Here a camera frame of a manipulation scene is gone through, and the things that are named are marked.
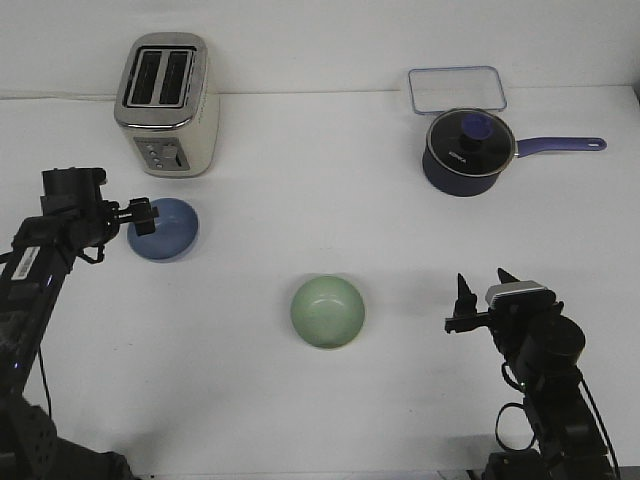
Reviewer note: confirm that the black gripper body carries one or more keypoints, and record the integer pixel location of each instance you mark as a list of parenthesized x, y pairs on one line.
[(74, 194), (508, 325)]

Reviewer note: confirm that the cream and steel toaster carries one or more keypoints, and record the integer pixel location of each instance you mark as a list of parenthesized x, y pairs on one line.
[(166, 105)]

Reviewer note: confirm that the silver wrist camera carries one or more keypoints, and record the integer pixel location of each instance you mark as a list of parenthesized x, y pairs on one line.
[(512, 291)]

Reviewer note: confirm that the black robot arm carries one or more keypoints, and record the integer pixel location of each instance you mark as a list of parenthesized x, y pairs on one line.
[(32, 277), (541, 348)]

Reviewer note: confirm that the dark blue saucepan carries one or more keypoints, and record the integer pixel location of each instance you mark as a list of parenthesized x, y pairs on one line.
[(463, 186)]

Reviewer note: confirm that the green bowl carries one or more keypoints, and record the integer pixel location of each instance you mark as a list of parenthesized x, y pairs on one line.
[(327, 312)]

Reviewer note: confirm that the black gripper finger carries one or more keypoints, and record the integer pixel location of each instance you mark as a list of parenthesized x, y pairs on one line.
[(146, 227), (141, 209), (465, 305), (505, 277)]

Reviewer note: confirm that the glass pot lid blue knob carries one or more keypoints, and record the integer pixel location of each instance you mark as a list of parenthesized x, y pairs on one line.
[(471, 142)]

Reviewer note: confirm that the blue bowl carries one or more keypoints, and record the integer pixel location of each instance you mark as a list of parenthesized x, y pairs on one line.
[(176, 230)]

